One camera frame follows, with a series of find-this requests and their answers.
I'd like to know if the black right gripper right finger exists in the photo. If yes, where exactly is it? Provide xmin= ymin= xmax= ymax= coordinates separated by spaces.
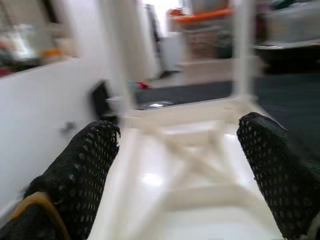
xmin=236 ymin=111 xmax=320 ymax=240

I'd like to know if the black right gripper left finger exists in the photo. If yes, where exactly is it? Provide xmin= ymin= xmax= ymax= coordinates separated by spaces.
xmin=0 ymin=119 xmax=122 ymax=240

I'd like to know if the white plastic table leg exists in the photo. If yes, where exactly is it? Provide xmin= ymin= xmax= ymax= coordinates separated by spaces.
xmin=231 ymin=0 xmax=258 ymax=101
xmin=99 ymin=0 xmax=138 ymax=118

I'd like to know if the tan rubber band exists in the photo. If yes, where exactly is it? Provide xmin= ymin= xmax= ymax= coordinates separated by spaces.
xmin=8 ymin=191 xmax=71 ymax=240

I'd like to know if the black chair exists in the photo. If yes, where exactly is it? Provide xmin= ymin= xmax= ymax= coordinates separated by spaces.
xmin=91 ymin=81 xmax=118 ymax=121

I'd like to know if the white plastic table top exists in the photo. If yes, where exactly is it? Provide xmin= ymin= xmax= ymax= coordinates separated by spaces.
xmin=87 ymin=96 xmax=286 ymax=240

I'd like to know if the clear plastic wrapper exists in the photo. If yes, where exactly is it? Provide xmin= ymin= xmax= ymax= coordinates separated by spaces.
xmin=138 ymin=99 xmax=176 ymax=110

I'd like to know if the large black bowl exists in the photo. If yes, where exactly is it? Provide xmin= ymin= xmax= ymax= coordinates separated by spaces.
xmin=254 ymin=47 xmax=320 ymax=75

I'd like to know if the white shelf board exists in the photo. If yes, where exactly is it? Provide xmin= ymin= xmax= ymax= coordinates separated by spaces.
xmin=253 ymin=38 xmax=320 ymax=51

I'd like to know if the black bag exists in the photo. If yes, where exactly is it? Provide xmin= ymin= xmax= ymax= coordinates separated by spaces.
xmin=217 ymin=29 xmax=236 ymax=60

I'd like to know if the grey metal container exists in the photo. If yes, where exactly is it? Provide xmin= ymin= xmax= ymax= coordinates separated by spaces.
xmin=264 ymin=4 xmax=320 ymax=45

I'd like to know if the red printed carton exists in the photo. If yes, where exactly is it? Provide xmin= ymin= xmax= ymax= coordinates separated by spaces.
xmin=183 ymin=23 xmax=221 ymax=61

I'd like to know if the white cabinet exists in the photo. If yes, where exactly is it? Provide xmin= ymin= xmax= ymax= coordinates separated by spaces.
xmin=161 ymin=34 xmax=187 ymax=73

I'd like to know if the orange plastic tray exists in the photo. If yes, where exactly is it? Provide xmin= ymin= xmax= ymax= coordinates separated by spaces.
xmin=174 ymin=7 xmax=236 ymax=24

